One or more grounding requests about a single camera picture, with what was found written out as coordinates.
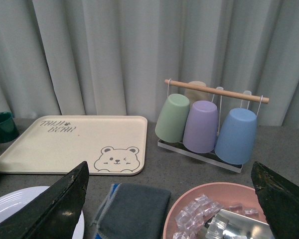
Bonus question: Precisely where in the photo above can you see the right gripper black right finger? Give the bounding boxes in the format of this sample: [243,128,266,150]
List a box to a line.
[251,161,299,239]

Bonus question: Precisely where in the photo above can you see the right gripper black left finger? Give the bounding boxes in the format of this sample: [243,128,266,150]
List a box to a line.
[0,161,89,239]

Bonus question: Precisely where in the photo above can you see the white round plate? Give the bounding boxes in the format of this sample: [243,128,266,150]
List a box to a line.
[0,188,84,239]

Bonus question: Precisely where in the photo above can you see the metal ice scoop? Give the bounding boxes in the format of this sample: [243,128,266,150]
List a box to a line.
[196,209,274,239]

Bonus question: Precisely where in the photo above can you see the grey folded cloth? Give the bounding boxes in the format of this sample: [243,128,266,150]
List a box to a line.
[93,183,171,239]

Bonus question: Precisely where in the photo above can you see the blue plastic cup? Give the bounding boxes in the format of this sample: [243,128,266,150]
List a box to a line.
[215,108,257,165]

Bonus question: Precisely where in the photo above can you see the cream bear serving tray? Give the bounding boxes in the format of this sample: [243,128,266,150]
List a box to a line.
[0,116,148,176]

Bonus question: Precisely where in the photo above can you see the pink bowl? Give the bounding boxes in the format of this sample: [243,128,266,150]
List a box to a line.
[162,182,266,239]

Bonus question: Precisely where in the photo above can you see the clear ice cubes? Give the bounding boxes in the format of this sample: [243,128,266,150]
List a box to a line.
[173,194,259,239]

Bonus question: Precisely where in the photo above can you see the dark green mug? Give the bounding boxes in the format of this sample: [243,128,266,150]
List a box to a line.
[0,112,19,143]

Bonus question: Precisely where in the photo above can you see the purple plastic cup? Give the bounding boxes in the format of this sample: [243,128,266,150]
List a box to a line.
[183,101,218,153]

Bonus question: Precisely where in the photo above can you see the green plastic cup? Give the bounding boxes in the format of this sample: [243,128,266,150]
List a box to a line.
[155,94,190,143]

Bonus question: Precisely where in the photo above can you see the beige plastic cup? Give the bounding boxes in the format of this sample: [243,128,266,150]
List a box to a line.
[184,81,209,107]

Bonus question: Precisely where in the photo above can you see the grey-white curtain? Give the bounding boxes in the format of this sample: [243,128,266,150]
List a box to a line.
[0,0,299,128]

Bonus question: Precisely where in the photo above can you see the white cup rack wooden handle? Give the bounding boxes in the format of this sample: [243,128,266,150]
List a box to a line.
[157,79,270,173]

